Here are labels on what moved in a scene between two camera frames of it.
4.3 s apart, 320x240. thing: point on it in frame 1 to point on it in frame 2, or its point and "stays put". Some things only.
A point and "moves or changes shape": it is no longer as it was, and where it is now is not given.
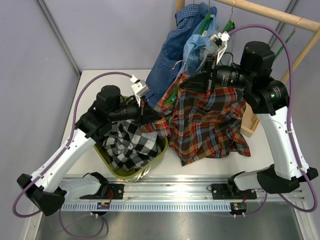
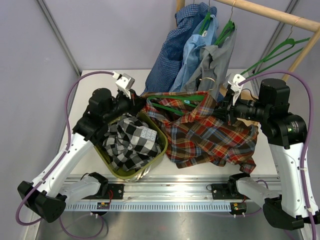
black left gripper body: (142, 110) to (128, 105)
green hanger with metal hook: (287, 41) moves or changes shape
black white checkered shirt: (128, 147) stays put
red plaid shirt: (202, 125) moves or changes shape
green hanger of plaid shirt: (173, 96) to (192, 99)
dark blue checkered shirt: (163, 73) stays put
